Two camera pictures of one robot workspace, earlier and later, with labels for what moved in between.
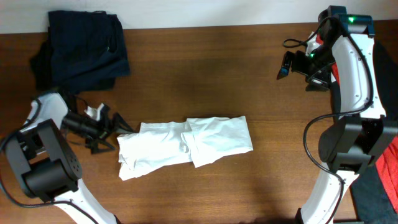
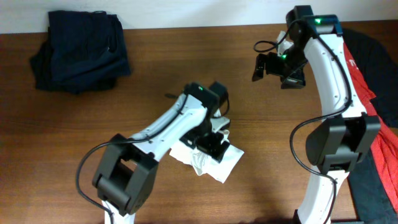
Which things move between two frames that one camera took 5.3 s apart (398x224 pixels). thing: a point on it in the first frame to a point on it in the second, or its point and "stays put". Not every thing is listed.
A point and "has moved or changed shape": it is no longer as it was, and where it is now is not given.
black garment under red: (366, 186) stays put
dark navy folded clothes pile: (84, 51) stays put
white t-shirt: (160, 144) has moved or changed shape
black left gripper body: (91, 127) to (204, 140)
